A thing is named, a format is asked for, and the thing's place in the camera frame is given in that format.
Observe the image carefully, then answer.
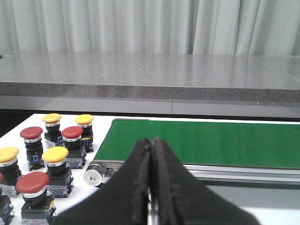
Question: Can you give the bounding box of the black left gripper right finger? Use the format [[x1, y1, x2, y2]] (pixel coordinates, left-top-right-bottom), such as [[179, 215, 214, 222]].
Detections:
[[151, 138, 259, 225]]

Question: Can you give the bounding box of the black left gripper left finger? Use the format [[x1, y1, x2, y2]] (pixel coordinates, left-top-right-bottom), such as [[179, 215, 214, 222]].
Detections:
[[52, 139, 150, 225]]

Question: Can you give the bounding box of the red push button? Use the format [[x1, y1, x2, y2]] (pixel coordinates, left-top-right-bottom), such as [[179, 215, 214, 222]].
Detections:
[[16, 172, 56, 225], [61, 126, 86, 169], [20, 127, 45, 171]]

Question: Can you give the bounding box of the yellow push button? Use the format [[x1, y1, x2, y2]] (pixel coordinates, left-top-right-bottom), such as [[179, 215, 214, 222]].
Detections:
[[42, 113, 64, 149], [75, 114, 94, 153], [42, 146, 74, 197]]

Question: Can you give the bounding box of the yellow push button edge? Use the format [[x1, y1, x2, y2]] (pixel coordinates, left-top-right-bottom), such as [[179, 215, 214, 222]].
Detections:
[[0, 147, 22, 198]]

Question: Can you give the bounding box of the green conveyor belt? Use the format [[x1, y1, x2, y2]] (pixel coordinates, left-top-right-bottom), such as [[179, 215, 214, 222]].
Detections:
[[95, 120, 300, 168]]

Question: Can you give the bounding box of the red push button front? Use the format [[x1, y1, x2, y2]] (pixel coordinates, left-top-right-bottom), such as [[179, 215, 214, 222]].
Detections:
[[16, 172, 56, 225]]

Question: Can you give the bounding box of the red push button corner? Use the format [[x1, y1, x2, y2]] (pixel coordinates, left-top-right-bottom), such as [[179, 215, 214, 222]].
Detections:
[[0, 187, 14, 225]]

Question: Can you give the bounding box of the grey stone counter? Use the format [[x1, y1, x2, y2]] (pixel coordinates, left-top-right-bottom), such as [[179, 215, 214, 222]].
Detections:
[[0, 51, 300, 119]]

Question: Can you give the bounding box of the white pleated curtain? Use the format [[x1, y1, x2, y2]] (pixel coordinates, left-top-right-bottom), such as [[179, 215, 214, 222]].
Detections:
[[0, 0, 300, 55]]

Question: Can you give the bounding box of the aluminium conveyor frame rail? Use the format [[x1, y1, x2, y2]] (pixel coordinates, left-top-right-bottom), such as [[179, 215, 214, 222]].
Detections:
[[92, 160, 300, 186]]

